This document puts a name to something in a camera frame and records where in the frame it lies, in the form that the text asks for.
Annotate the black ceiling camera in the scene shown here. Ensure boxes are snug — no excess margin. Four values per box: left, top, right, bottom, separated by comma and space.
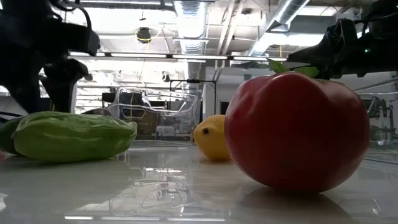
136, 26, 152, 44

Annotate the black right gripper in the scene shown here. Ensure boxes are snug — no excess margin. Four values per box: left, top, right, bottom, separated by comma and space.
287, 17, 361, 78

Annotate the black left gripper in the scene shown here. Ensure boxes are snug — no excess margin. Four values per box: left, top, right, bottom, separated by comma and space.
0, 21, 101, 114

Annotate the red fruit with green leaves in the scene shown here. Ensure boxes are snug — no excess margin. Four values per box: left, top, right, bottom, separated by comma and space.
224, 58, 371, 194

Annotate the long green chayote vegetable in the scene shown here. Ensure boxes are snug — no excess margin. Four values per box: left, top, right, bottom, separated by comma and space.
11, 111, 138, 164

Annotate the clear plastic basket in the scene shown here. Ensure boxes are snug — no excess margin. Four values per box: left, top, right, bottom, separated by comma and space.
104, 86, 201, 147
354, 91, 398, 164

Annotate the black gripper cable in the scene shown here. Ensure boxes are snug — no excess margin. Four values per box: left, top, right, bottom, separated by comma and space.
49, 0, 95, 31

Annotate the black stand frame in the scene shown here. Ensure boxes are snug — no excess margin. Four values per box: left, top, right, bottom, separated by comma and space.
169, 79, 218, 116

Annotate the yellow lemon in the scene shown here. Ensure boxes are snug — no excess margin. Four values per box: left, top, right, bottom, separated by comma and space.
193, 114, 231, 162

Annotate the white pillar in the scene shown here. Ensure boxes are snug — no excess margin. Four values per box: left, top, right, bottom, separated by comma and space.
70, 81, 78, 113

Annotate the slanted silver ventilation duct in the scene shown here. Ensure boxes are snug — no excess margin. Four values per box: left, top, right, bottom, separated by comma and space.
247, 0, 312, 57

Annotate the overhead light bar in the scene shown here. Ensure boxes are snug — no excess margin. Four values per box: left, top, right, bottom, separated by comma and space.
67, 51, 289, 63

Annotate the wide silver ventilation duct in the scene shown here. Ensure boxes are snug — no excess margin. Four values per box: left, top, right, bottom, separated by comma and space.
172, 0, 208, 91

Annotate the dark green lime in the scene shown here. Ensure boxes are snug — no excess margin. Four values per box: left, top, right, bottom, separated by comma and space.
0, 116, 24, 156

